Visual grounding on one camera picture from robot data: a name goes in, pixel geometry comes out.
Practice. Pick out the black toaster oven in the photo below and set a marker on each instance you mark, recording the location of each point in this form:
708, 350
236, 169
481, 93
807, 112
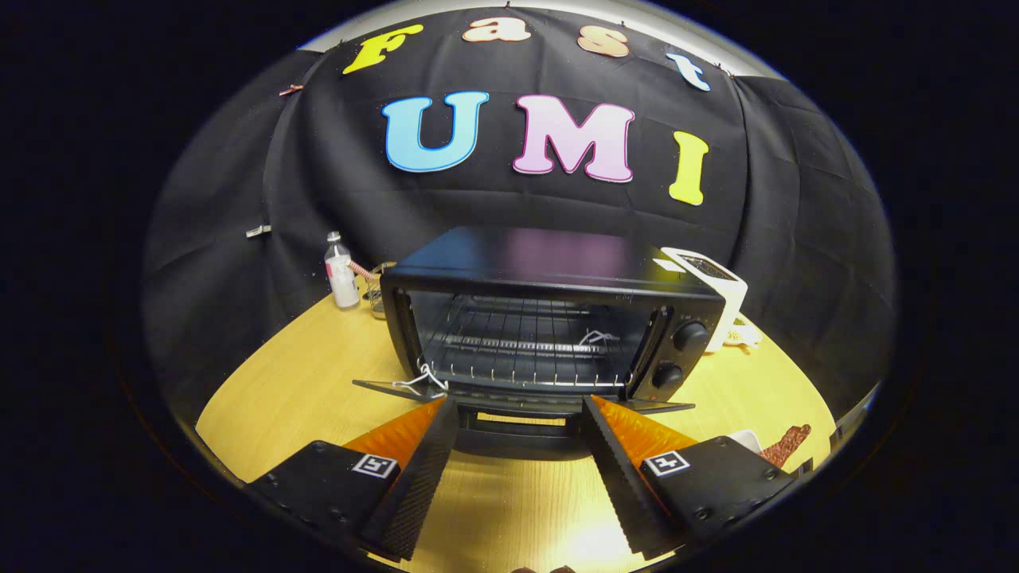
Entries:
541, 255

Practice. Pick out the metal binder clip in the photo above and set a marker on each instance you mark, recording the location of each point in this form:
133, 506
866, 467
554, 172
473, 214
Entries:
257, 231

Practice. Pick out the brown grilled steak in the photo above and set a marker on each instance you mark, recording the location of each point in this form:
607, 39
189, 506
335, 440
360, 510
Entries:
784, 447

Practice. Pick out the white divided bean dish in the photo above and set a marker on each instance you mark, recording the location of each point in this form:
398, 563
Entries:
744, 334

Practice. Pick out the white slot toaster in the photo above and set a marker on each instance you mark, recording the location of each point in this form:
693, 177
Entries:
724, 290

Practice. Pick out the striped drinking straw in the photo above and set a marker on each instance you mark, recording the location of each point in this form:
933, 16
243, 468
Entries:
362, 270

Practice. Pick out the white ribbed tray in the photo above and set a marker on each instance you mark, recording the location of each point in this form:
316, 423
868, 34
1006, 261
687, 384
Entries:
747, 440

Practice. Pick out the clear glass jar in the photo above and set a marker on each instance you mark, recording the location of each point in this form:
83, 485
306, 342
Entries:
377, 298

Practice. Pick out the copper clip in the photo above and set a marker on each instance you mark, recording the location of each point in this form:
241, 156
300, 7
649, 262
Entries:
290, 89

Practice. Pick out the black backdrop cloth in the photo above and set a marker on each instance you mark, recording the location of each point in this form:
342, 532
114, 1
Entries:
756, 199

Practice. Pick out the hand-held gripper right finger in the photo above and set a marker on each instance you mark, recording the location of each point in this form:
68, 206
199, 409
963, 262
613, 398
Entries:
625, 485

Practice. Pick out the small clear bottle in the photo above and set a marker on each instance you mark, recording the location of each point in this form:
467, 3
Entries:
343, 278

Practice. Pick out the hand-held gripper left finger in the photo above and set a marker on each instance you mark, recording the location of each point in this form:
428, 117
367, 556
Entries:
418, 485

